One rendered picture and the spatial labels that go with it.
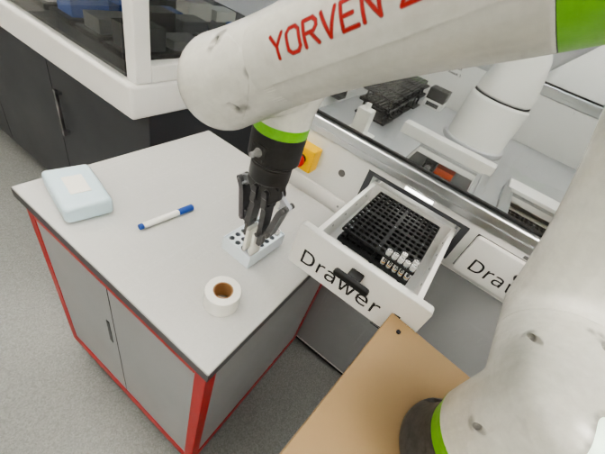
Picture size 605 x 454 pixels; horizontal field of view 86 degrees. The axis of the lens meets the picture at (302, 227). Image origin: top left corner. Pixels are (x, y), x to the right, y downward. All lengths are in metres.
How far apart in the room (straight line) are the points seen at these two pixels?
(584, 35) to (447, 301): 0.85
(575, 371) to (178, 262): 0.65
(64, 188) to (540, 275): 0.87
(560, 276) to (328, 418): 0.34
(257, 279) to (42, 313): 1.09
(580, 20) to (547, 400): 0.29
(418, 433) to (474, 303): 0.55
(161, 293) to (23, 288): 1.11
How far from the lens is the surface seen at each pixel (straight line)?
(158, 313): 0.67
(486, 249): 0.89
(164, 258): 0.75
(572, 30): 0.25
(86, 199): 0.83
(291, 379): 1.49
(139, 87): 1.10
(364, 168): 0.91
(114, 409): 1.42
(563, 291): 0.48
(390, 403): 0.56
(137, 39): 1.06
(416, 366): 0.61
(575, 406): 0.38
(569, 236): 0.46
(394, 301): 0.63
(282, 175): 0.56
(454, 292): 1.00
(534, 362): 0.39
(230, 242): 0.74
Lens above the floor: 1.33
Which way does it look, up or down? 40 degrees down
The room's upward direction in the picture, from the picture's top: 21 degrees clockwise
